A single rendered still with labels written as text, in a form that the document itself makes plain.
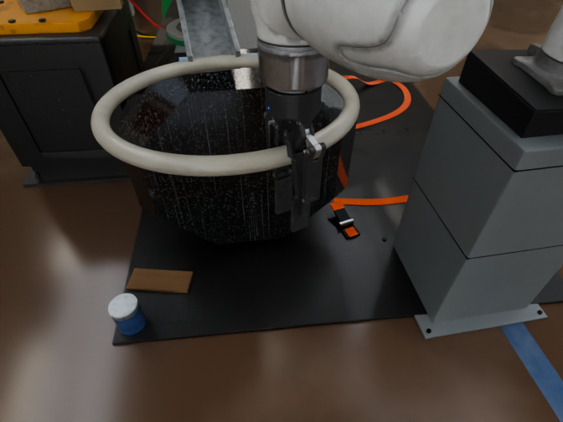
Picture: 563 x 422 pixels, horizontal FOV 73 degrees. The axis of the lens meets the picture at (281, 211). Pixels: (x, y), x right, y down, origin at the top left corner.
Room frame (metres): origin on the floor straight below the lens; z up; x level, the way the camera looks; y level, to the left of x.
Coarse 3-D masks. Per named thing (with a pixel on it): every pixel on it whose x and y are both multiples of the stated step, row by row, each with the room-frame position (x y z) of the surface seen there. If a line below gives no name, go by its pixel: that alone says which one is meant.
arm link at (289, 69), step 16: (272, 48) 0.44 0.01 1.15; (288, 48) 0.44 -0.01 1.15; (304, 48) 0.44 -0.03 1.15; (272, 64) 0.44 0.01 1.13; (288, 64) 0.43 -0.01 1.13; (304, 64) 0.44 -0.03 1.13; (320, 64) 0.45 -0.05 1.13; (272, 80) 0.44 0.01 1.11; (288, 80) 0.43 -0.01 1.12; (304, 80) 0.43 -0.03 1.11; (320, 80) 0.45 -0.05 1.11
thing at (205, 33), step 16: (192, 0) 1.14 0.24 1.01; (208, 0) 1.15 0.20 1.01; (224, 0) 1.07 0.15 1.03; (192, 16) 1.07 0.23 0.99; (208, 16) 1.08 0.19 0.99; (224, 16) 1.04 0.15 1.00; (192, 32) 1.01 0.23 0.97; (208, 32) 1.01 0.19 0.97; (224, 32) 1.02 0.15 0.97; (192, 48) 0.95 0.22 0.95; (208, 48) 0.95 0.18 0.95; (224, 48) 0.96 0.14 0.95
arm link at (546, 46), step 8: (560, 8) 1.00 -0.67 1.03; (560, 16) 0.97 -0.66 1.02; (552, 24) 0.99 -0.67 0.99; (560, 24) 0.95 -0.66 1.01; (552, 32) 0.97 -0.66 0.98; (560, 32) 0.94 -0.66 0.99; (544, 40) 1.00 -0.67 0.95; (552, 40) 0.95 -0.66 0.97; (560, 40) 0.93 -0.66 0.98; (544, 48) 0.97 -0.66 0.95; (552, 48) 0.94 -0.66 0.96; (560, 48) 0.93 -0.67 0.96; (552, 56) 0.93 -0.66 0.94; (560, 56) 0.92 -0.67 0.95
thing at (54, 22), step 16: (0, 0) 1.94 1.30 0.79; (16, 0) 1.97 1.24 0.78; (0, 16) 1.74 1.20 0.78; (16, 16) 1.74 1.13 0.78; (32, 16) 1.74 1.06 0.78; (48, 16) 1.74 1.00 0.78; (64, 16) 1.74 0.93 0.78; (80, 16) 1.74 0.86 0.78; (96, 16) 1.81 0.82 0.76; (0, 32) 1.64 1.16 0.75; (16, 32) 1.64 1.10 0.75; (32, 32) 1.65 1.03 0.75; (48, 32) 1.66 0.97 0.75; (64, 32) 1.67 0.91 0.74
